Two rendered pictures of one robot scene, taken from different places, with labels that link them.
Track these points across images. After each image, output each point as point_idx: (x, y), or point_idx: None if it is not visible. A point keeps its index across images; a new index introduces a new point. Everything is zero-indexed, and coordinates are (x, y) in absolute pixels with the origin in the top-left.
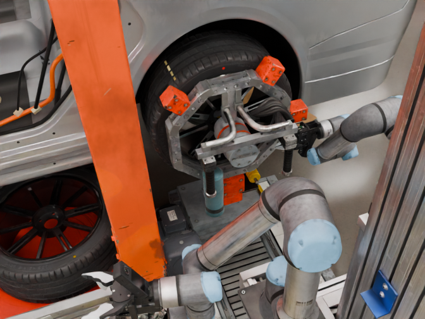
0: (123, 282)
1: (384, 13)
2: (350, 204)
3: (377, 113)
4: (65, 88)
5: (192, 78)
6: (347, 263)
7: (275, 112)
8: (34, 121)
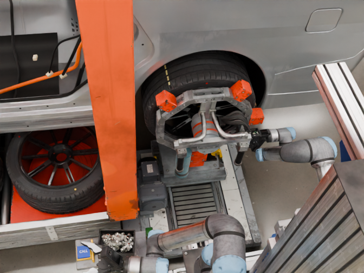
0: (106, 259)
1: (339, 58)
2: (284, 175)
3: (307, 150)
4: None
5: (182, 86)
6: (270, 221)
7: None
8: (60, 82)
